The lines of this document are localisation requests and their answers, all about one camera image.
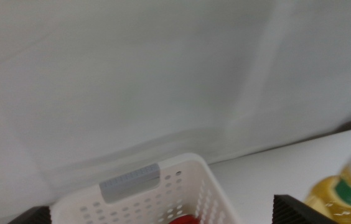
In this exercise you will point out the yellow tea bottle white cap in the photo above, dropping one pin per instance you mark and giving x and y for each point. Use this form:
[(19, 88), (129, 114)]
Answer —
[(334, 199)]

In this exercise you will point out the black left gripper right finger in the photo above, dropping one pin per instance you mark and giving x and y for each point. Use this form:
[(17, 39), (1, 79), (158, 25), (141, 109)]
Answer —
[(290, 213)]

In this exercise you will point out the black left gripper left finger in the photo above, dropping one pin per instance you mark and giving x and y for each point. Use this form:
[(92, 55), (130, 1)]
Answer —
[(37, 217)]

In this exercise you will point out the red soda can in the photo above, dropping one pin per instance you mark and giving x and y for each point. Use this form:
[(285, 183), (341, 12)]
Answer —
[(183, 220)]

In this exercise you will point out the white cloth backdrop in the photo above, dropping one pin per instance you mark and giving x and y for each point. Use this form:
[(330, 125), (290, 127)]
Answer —
[(132, 77)]

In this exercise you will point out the white perforated plastic basket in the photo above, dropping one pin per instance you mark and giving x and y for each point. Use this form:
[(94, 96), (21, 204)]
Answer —
[(181, 165)]

